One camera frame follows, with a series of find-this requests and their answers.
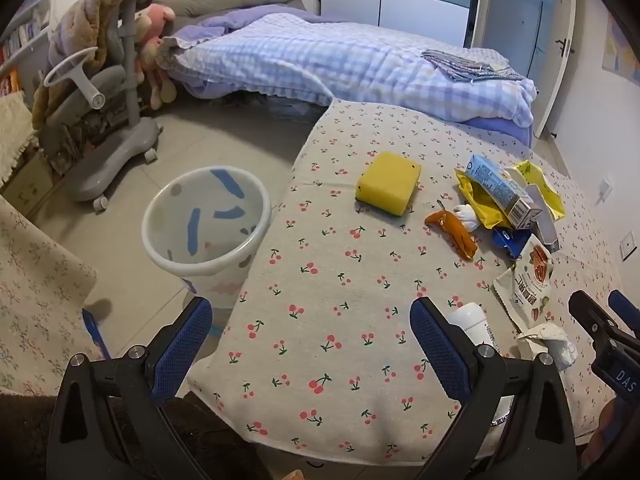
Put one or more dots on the white pecan snack bag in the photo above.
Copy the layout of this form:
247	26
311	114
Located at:
530	285

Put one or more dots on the folded grey striped cloth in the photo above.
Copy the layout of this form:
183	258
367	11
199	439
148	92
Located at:
470	65

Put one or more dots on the blue snack box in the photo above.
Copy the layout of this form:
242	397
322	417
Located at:
510	242

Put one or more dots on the white door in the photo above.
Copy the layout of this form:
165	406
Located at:
525	25

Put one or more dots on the pink plush toy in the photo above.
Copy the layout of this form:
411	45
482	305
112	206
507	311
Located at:
155	25

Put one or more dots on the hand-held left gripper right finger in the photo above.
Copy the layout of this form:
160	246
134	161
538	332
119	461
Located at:
440	350

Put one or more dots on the wall poster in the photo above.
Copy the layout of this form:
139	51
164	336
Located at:
622	55

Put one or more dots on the cream knitted cloth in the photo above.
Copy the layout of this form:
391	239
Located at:
12	130

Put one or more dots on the yellow foil wrapper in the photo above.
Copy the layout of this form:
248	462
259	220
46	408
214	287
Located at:
542	187

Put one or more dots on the white wall socket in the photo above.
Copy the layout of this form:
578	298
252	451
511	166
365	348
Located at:
604	189
630	245

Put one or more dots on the bookshelf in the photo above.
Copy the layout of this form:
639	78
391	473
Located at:
20	35

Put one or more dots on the cardboard box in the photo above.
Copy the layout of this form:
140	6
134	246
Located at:
27	185

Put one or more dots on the grey wheeled chair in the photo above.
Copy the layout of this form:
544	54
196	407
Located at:
110	155

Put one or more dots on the cherry print tablecloth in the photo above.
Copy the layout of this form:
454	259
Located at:
325	260

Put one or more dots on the white plastic bottle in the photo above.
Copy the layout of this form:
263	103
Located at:
470	320

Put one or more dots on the blue checked quilt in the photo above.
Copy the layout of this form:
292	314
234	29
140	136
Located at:
325	60

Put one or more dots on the white patterned trash bin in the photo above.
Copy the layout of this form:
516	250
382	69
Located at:
210	240

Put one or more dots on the brown fleece blanket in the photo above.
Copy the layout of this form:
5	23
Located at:
100	15

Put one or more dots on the crumpled white paper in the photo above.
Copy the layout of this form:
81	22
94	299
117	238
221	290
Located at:
552	342

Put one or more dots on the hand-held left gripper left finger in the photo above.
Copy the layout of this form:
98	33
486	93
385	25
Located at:
185	345

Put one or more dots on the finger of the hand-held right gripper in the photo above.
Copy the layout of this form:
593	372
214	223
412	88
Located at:
625	307
590	315

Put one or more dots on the orange snack wrapper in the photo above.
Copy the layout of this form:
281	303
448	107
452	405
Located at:
455	232

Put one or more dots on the crumpled white tissue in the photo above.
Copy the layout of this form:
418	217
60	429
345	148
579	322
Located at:
467	217

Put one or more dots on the floral print cloth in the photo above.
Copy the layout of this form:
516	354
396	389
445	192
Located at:
35	300

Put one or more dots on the yellow sponge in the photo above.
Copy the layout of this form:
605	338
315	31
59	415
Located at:
387	182

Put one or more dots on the grey bolster pillow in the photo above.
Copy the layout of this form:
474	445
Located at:
225	2

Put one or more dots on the blue milk carton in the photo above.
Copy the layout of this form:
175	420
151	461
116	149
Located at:
495	185

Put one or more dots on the blue plastic strip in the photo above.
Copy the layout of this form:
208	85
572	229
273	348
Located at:
95	332

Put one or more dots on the bed with purple sheet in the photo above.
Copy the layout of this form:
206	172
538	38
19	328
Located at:
500	132

